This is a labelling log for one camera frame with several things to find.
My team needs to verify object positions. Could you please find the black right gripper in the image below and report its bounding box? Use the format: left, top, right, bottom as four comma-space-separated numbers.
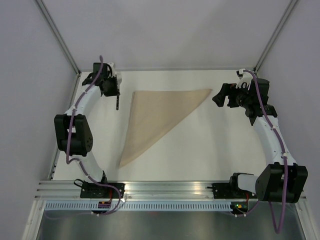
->
212, 82, 253, 109

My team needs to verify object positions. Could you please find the silver fork black handle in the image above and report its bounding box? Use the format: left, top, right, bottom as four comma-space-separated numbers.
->
115, 94, 120, 111

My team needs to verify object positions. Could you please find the beige cloth napkin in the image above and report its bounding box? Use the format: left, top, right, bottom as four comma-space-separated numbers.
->
119, 88, 212, 168

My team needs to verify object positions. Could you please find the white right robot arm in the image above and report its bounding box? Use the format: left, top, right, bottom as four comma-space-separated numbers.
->
212, 78, 308, 203

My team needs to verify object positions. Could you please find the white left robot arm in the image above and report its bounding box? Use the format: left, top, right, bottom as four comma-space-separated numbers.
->
54, 72, 120, 198

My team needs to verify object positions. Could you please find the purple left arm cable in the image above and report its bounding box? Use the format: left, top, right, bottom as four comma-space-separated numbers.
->
44, 54, 123, 220

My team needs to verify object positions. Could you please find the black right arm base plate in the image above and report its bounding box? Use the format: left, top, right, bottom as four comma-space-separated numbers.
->
208, 182, 257, 200

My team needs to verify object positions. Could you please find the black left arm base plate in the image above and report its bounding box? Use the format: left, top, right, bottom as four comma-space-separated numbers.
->
80, 182, 125, 199

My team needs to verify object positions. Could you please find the left aluminium frame post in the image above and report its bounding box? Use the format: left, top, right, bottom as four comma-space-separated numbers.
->
34, 0, 81, 76

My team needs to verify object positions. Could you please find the aluminium frame post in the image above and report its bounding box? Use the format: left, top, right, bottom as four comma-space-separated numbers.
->
253, 0, 300, 73
34, 0, 81, 76

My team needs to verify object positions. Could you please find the right aluminium frame post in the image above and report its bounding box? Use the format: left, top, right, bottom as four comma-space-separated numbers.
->
253, 0, 300, 73

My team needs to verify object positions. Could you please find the white slotted cable duct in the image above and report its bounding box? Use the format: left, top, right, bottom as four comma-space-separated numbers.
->
44, 200, 232, 212

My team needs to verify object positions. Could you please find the aluminium mounting rail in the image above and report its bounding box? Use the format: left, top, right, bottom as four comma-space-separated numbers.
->
34, 180, 253, 201

